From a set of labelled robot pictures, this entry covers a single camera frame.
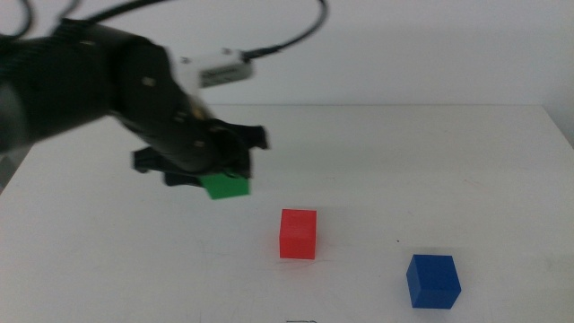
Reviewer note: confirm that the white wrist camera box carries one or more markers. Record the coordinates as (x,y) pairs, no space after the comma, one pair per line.
(220,72)

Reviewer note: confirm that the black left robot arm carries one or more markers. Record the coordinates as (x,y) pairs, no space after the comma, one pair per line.
(54,85)

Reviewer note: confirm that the red cube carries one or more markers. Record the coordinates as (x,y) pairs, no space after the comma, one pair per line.
(298,235)

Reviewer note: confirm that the green cube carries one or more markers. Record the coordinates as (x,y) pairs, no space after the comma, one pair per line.
(225,187)

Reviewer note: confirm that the blue cube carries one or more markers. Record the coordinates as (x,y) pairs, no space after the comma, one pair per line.
(433,282)

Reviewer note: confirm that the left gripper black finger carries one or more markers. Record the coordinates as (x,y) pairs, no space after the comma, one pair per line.
(240,139)
(152,162)

